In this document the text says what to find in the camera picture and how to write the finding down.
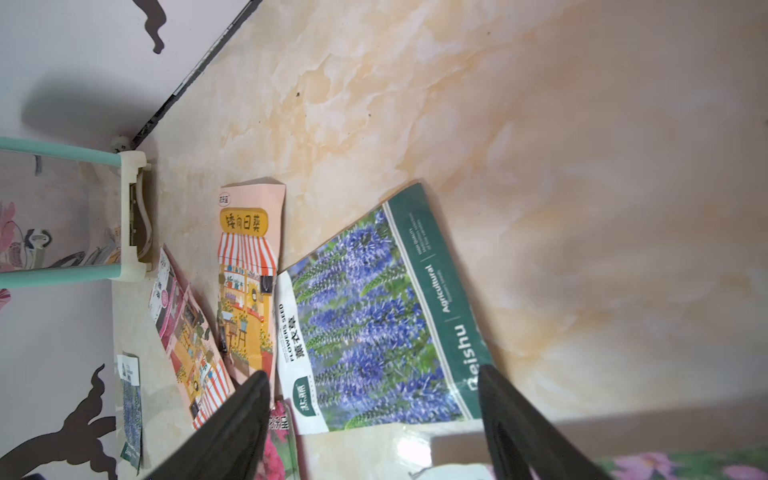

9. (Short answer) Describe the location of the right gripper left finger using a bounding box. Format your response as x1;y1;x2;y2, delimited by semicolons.
147;371;271;480

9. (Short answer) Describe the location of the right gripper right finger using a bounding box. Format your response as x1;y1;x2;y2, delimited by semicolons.
478;365;610;480

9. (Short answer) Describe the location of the sunflower shop packet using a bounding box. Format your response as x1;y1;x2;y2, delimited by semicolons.
148;249;235;429
217;178;286;385

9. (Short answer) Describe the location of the lavender packet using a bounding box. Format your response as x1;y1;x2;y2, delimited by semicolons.
116;354;143;474
276;183;492;435

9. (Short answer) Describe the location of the pink flower packet centre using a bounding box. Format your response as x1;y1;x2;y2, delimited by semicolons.
255;400;300;480

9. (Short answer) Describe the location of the purple flower packet upper right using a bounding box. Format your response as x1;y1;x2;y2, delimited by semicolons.
413;446;768;480

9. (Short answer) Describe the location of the mint green toaster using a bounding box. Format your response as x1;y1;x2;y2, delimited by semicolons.
1;137;152;294

